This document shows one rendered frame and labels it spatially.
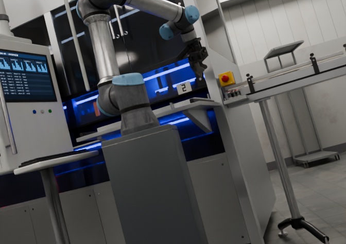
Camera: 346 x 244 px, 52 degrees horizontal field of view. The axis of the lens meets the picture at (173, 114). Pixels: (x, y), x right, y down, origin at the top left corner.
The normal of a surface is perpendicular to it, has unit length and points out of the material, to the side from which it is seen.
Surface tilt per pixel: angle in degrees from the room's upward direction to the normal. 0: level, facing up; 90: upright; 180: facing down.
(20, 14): 90
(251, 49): 90
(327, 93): 90
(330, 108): 90
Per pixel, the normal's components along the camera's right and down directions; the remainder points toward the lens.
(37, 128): 0.86, -0.27
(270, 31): -0.11, -0.06
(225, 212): -0.35, 0.01
